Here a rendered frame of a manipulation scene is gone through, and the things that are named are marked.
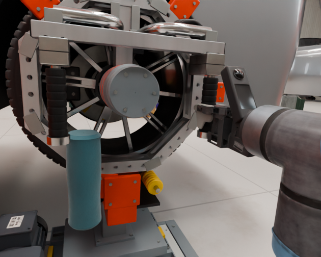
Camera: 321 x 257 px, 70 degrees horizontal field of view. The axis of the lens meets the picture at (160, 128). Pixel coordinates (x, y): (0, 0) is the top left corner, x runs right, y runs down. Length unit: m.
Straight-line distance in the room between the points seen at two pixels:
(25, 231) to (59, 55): 0.55
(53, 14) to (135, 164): 0.48
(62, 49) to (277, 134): 0.39
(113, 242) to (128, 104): 0.65
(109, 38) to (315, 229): 0.46
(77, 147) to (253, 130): 0.40
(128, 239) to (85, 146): 0.57
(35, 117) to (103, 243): 0.58
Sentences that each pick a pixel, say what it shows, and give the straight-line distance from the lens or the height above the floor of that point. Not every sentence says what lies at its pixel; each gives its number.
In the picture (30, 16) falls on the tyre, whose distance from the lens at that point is 0.80.
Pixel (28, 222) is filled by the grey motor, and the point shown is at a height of 0.43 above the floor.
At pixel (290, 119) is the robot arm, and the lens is 0.36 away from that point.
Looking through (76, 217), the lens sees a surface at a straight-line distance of 0.68.
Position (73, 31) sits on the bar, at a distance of 0.51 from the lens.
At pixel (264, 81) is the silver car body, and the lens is 1.23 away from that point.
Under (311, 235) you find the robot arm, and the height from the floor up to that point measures 0.71.
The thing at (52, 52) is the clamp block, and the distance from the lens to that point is 0.48.
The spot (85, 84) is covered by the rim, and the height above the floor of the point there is 0.85.
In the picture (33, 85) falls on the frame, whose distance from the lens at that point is 0.70.
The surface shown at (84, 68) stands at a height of 0.91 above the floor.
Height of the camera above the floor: 0.89
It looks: 12 degrees down
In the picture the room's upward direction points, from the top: 3 degrees clockwise
